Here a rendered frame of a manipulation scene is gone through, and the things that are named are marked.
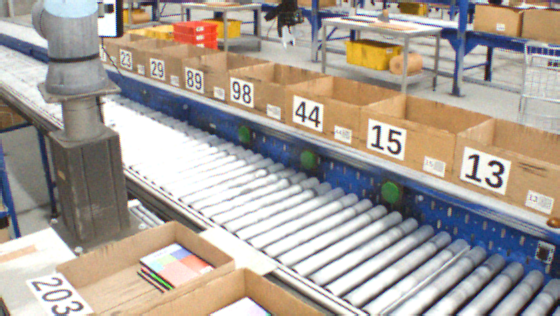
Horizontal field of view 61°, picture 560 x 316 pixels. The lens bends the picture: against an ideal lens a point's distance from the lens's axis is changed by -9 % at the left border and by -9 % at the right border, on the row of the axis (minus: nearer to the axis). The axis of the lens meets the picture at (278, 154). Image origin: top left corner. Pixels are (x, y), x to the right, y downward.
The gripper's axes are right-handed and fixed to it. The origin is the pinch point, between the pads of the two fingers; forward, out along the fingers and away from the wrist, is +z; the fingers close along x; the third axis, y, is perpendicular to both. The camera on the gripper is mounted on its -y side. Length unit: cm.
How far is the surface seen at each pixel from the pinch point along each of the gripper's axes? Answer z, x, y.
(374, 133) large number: 27, -19, 44
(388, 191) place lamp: 42, -31, 54
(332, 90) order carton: 25.8, 20.2, 7.1
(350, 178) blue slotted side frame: 45, -22, 35
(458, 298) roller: 49, -68, 90
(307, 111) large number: 24.2, -10.6, 12.4
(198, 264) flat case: 35, -97, 28
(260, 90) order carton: 19.5, -3.2, -14.6
